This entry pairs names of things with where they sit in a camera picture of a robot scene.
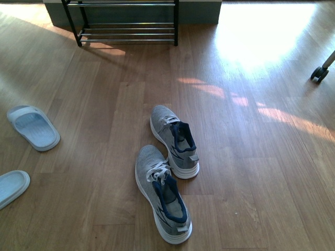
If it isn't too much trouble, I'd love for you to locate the grey knit sneaker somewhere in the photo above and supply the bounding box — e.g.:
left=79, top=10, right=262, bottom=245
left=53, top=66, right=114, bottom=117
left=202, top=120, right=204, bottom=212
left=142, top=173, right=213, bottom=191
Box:
left=135, top=145, right=193, bottom=245
left=150, top=105, right=200, bottom=179

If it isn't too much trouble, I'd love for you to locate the light blue slipper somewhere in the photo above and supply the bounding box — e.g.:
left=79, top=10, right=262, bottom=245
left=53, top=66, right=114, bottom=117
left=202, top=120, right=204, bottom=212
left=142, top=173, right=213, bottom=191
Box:
left=7, top=105, right=60, bottom=152
left=1, top=170, right=30, bottom=209

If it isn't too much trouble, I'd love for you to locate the black metal shoe rack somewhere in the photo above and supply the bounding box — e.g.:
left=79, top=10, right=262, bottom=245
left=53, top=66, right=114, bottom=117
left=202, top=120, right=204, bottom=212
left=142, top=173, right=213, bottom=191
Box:
left=62, top=1, right=180, bottom=47

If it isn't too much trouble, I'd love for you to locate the white chair with casters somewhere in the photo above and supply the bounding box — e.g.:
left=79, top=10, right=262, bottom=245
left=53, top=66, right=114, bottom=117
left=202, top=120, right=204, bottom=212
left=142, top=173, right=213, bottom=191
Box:
left=310, top=51, right=335, bottom=83

